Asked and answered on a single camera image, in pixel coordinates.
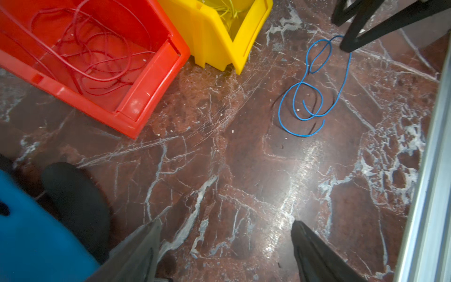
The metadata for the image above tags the aluminium front rail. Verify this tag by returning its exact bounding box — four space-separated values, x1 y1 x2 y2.
393 35 451 282

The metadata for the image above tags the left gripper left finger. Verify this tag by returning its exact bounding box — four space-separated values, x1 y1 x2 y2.
87 220 162 282

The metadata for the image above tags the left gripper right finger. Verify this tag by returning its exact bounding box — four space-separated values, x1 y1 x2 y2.
291 220 365 282

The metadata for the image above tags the red plastic bin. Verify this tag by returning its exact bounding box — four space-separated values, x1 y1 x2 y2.
1 1 190 138

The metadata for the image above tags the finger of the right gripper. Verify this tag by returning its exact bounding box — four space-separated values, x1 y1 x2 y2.
331 0 366 27
340 0 451 53

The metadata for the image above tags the yellow plastic bin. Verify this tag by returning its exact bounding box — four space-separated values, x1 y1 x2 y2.
159 0 273 75

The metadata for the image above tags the blue grey work glove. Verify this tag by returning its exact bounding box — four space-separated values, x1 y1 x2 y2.
1 157 110 282

